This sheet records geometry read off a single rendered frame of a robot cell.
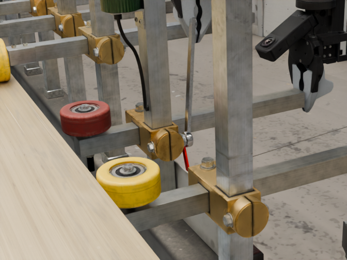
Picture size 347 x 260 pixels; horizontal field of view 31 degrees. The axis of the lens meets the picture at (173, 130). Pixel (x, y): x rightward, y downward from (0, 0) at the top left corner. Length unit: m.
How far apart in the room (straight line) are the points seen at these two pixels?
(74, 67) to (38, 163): 0.64
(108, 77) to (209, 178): 0.44
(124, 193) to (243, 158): 0.15
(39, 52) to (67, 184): 0.48
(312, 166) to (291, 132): 2.35
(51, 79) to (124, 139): 0.72
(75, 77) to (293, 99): 0.54
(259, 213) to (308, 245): 1.53
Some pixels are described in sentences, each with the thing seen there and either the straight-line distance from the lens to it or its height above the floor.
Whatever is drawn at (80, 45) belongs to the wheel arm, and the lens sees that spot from 1.24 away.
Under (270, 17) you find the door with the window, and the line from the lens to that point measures 5.07.
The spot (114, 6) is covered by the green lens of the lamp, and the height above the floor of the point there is 1.07.
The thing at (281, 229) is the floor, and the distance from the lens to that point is 2.41.
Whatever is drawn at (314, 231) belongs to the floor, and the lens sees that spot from 2.41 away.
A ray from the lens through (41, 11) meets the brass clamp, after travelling 1.66.
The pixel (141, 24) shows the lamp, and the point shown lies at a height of 1.04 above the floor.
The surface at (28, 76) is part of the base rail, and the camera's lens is 1.97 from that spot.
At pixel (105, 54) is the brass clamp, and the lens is 1.19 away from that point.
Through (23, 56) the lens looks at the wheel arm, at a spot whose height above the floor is 0.95.
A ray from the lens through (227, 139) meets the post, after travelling 0.77.
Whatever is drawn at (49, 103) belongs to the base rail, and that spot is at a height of 0.70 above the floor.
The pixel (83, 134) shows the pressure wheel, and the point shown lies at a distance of 0.99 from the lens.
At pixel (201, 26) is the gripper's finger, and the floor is 1.01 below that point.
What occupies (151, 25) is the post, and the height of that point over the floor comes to 1.04.
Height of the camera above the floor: 1.25
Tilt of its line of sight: 22 degrees down
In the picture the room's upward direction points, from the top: 3 degrees counter-clockwise
